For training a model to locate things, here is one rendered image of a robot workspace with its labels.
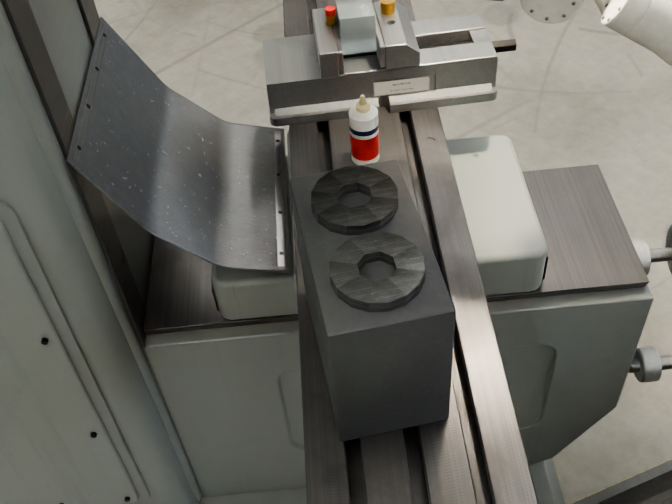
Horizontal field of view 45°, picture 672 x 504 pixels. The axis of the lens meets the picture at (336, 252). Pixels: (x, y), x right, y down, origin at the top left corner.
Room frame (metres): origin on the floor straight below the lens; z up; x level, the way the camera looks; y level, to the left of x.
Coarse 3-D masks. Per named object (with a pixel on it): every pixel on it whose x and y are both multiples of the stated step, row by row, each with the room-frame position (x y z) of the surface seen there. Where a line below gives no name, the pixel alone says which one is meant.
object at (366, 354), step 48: (336, 192) 0.61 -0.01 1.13; (384, 192) 0.60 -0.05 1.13; (336, 240) 0.55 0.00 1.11; (384, 240) 0.54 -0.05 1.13; (336, 288) 0.48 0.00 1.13; (384, 288) 0.48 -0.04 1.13; (432, 288) 0.48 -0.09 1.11; (336, 336) 0.44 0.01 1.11; (384, 336) 0.44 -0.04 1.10; (432, 336) 0.45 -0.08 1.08; (336, 384) 0.44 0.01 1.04; (384, 384) 0.44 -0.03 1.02; (432, 384) 0.45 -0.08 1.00; (384, 432) 0.44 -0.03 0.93
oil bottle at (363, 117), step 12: (360, 96) 0.89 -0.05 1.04; (360, 108) 0.88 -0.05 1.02; (372, 108) 0.89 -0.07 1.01; (360, 120) 0.87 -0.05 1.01; (372, 120) 0.87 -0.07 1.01; (360, 132) 0.87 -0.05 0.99; (372, 132) 0.87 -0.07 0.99; (360, 144) 0.87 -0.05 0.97; (372, 144) 0.87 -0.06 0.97; (360, 156) 0.87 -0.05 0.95; (372, 156) 0.87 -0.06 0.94
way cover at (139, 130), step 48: (96, 48) 0.99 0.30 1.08; (96, 96) 0.90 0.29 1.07; (144, 96) 1.00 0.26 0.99; (96, 144) 0.82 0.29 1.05; (144, 144) 0.90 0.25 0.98; (192, 144) 0.97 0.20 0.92; (240, 144) 1.02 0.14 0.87; (144, 192) 0.81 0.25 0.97; (192, 192) 0.87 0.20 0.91; (240, 192) 0.91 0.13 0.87; (192, 240) 0.78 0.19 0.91; (288, 240) 0.81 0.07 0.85
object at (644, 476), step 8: (664, 464) 0.64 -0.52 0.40; (648, 472) 0.63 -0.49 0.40; (656, 472) 0.63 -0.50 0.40; (664, 472) 0.62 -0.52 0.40; (624, 480) 0.62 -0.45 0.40; (632, 480) 0.62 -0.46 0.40; (640, 480) 0.61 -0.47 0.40; (608, 488) 0.61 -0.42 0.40; (616, 488) 0.60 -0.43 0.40; (624, 488) 0.60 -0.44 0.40; (592, 496) 0.59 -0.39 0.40; (600, 496) 0.59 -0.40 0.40; (608, 496) 0.59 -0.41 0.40
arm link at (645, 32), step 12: (660, 0) 0.78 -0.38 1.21; (648, 12) 0.77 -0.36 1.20; (660, 12) 0.77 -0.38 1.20; (636, 24) 0.77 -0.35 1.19; (648, 24) 0.76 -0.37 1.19; (660, 24) 0.76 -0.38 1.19; (624, 36) 0.79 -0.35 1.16; (636, 36) 0.77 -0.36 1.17; (648, 36) 0.76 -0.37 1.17; (660, 36) 0.76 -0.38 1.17; (648, 48) 0.77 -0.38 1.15; (660, 48) 0.76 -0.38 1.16
